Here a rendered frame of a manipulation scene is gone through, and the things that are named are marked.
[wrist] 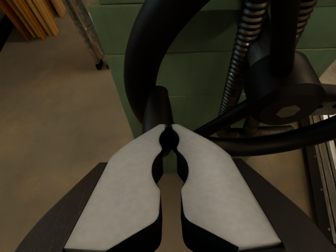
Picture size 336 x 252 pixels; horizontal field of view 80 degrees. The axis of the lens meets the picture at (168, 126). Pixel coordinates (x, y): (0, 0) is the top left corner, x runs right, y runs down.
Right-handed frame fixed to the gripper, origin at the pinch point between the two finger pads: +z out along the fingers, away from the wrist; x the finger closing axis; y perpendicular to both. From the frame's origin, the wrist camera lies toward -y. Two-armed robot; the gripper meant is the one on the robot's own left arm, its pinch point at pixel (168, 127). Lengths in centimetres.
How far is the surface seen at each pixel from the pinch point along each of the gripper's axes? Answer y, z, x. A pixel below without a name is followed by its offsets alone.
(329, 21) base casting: -4.1, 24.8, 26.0
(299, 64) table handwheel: -2.2, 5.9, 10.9
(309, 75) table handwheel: -1.5, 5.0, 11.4
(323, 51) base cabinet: 0.9, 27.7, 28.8
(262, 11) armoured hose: -6.0, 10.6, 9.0
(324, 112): 16, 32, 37
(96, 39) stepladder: 7, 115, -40
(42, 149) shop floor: 55, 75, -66
